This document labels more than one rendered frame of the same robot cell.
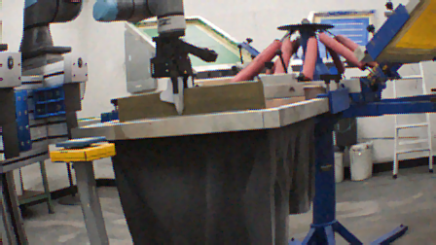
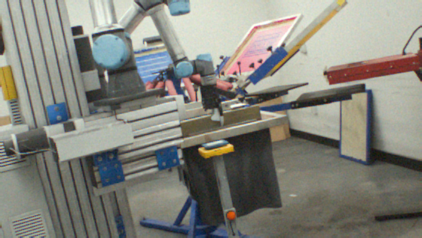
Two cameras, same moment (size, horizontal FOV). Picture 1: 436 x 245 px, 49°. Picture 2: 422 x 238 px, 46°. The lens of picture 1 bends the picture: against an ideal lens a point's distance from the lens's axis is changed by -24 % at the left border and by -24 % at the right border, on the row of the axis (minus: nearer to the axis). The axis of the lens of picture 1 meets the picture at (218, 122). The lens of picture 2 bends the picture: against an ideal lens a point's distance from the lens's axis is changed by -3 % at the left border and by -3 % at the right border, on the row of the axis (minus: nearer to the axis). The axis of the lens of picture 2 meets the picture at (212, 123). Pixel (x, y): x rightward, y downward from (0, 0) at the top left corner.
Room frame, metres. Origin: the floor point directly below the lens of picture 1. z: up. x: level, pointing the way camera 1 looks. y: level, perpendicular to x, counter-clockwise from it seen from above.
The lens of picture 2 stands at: (-0.51, 1.62, 1.33)
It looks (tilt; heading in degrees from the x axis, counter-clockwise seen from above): 7 degrees down; 324
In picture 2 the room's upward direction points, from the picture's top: 11 degrees counter-clockwise
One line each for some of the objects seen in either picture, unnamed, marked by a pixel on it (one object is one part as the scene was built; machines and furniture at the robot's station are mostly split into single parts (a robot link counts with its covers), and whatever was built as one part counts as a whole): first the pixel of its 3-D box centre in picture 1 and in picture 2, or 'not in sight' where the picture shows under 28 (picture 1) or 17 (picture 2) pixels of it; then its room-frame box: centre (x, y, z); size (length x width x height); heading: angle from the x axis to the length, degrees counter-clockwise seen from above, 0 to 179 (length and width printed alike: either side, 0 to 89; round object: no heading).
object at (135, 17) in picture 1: (138, 8); (185, 69); (1.56, 0.18, 1.30); 0.11 x 0.11 x 0.08; 53
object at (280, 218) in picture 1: (296, 193); not in sight; (1.59, -0.19, 0.74); 0.46 x 0.04 x 0.42; 155
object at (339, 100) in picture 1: (335, 100); not in sight; (1.83, -0.38, 0.97); 0.30 x 0.05 x 0.07; 155
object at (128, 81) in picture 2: not in sight; (124, 81); (1.24, 0.69, 1.31); 0.15 x 0.15 x 0.10
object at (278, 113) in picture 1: (226, 114); (212, 125); (1.73, -0.03, 0.97); 0.79 x 0.58 x 0.04; 155
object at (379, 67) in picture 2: not in sight; (374, 67); (1.53, -1.29, 1.06); 0.61 x 0.46 x 0.12; 35
